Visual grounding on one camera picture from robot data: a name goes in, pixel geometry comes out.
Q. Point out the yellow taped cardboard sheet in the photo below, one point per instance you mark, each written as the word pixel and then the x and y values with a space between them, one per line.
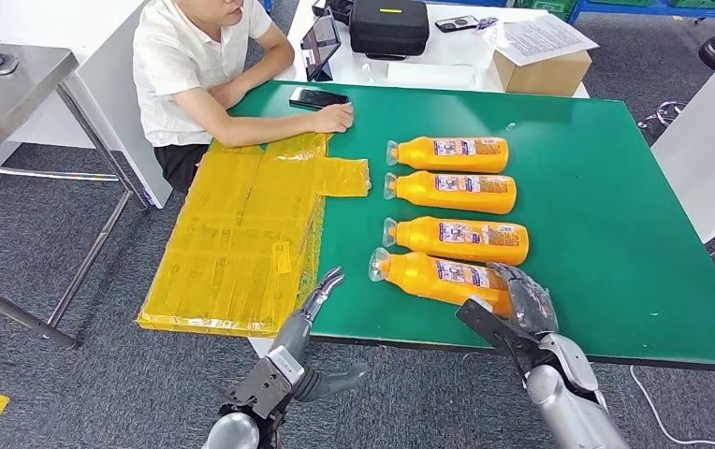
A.
pixel 233 235

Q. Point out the brown cardboard box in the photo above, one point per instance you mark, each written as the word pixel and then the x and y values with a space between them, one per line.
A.
pixel 543 77

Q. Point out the purple key bunch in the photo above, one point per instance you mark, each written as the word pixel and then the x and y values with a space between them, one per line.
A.
pixel 486 23

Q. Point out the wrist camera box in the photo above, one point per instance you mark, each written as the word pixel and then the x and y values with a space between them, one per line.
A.
pixel 264 384
pixel 488 325

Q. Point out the black device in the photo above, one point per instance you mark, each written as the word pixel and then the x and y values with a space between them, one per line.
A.
pixel 336 9

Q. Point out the seated person's left forearm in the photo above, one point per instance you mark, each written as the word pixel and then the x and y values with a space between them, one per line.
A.
pixel 267 68

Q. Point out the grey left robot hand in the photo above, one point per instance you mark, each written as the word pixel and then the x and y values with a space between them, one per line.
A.
pixel 292 334

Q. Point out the green plastic crate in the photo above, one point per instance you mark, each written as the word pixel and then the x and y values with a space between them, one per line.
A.
pixel 618 2
pixel 546 6
pixel 701 4

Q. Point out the seated person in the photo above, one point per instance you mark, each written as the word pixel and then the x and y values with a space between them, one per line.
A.
pixel 178 62

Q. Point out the grey metal part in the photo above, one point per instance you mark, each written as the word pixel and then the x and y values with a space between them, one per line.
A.
pixel 4 62

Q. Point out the seated person's left hand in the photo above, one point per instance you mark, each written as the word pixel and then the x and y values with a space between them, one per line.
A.
pixel 227 94

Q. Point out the white table metal legs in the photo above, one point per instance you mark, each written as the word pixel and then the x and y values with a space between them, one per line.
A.
pixel 711 155

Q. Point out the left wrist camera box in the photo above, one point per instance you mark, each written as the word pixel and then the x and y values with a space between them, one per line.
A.
pixel 264 384

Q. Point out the seated person's right hand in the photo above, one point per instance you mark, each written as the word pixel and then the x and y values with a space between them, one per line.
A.
pixel 332 119

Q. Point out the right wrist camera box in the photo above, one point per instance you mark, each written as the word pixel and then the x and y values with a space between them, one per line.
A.
pixel 488 325

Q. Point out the tablet on stand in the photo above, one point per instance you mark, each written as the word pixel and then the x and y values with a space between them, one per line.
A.
pixel 319 44

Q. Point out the orange detergent bottle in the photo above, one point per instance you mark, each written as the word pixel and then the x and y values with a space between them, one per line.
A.
pixel 419 191
pixel 419 237
pixel 413 276
pixel 419 155

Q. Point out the seated person's right forearm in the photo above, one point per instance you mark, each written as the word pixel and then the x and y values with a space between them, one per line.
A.
pixel 252 127

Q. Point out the black smartphone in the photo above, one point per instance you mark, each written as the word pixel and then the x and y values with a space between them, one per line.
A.
pixel 317 98
pixel 456 23

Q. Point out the black carry case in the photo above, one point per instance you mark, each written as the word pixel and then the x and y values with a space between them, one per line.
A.
pixel 388 31

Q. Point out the blue metal rack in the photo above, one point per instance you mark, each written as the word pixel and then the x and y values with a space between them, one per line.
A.
pixel 643 8

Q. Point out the printed paper sheet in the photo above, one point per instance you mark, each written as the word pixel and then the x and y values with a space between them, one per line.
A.
pixel 537 40

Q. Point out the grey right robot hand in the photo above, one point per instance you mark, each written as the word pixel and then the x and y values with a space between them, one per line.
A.
pixel 531 307

